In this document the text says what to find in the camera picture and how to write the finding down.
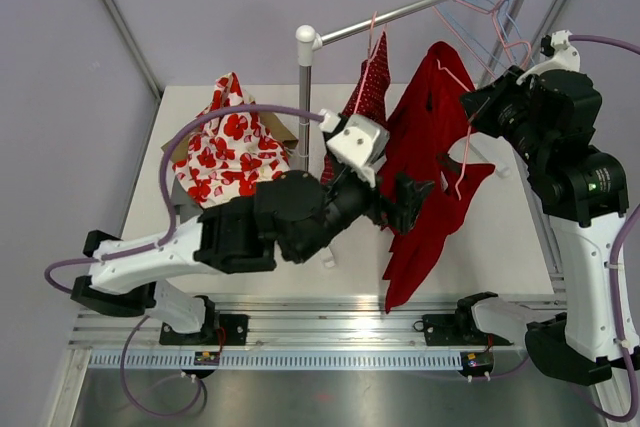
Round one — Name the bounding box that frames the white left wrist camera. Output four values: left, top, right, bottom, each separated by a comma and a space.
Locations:
319, 109, 390, 189

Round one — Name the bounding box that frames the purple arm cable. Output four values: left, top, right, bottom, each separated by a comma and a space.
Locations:
569, 34, 640, 423
44, 102, 331, 418

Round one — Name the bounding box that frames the grey pleated skirt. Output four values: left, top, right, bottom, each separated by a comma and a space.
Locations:
170, 179, 201, 213

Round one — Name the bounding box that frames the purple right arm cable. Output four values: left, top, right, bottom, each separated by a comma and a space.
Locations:
569, 34, 640, 423

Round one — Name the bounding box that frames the silver clothes rack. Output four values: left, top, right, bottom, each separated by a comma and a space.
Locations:
294, 0, 550, 268

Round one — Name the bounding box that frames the aluminium mounting rail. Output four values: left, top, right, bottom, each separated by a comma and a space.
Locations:
67, 284, 566, 350

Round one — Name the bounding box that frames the red skirt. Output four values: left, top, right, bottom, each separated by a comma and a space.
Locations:
380, 41, 495, 312

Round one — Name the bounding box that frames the red white floral garment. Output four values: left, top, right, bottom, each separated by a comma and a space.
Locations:
172, 70, 292, 206

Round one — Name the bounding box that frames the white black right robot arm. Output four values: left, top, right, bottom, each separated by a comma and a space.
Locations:
460, 67, 639, 386

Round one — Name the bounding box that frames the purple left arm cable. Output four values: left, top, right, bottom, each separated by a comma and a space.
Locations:
44, 102, 331, 418

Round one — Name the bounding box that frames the light blue wire hanger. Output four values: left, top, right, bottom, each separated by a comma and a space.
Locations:
492, 0, 532, 68

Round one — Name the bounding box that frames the red polka dot garment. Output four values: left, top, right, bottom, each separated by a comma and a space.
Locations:
319, 30, 392, 186

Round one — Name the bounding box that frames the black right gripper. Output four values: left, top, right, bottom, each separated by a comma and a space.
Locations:
461, 66, 552, 169

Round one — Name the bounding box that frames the tan skirt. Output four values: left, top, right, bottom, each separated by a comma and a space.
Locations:
170, 112, 298, 163

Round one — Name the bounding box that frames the white slotted cable duct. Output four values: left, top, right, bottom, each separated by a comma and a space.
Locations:
88, 349, 462, 371

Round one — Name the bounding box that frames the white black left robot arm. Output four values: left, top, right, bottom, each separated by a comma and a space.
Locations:
70, 169, 434, 344

